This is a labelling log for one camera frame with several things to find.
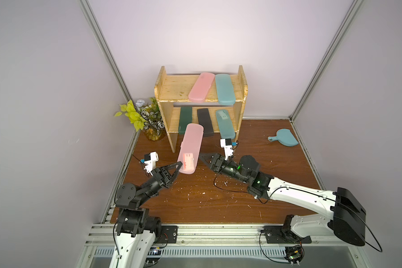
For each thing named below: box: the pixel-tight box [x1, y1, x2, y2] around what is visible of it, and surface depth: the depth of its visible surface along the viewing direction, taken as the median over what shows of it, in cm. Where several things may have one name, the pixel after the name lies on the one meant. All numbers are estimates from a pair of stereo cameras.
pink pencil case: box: [188, 72, 215, 104], surface depth 75 cm
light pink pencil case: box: [177, 123, 205, 175], surface depth 65 cm
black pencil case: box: [197, 108, 215, 137], surface depth 92 cm
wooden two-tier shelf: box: [154, 65, 249, 153], surface depth 78 cm
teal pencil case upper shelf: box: [215, 73, 237, 105], surface depth 73 cm
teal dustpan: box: [267, 128, 299, 147], surface depth 112 cm
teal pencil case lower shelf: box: [216, 109, 236, 140], surface depth 90 cm
